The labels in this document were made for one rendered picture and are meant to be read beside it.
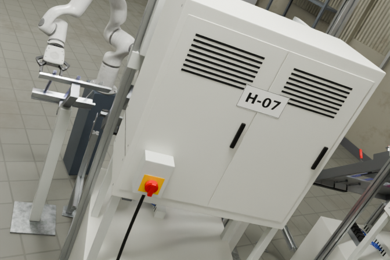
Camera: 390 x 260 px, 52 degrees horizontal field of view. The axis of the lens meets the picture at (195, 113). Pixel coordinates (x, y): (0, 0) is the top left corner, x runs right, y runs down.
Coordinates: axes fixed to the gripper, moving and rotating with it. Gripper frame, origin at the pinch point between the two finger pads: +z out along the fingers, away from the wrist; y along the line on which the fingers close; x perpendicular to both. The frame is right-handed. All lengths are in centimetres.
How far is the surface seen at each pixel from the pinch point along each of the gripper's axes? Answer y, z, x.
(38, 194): 9, 51, 55
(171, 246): 63, 81, -18
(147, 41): 26, 14, -71
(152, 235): 55, 77, -14
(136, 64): 26, 18, -59
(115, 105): 24, 29, -42
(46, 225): 18, 65, 70
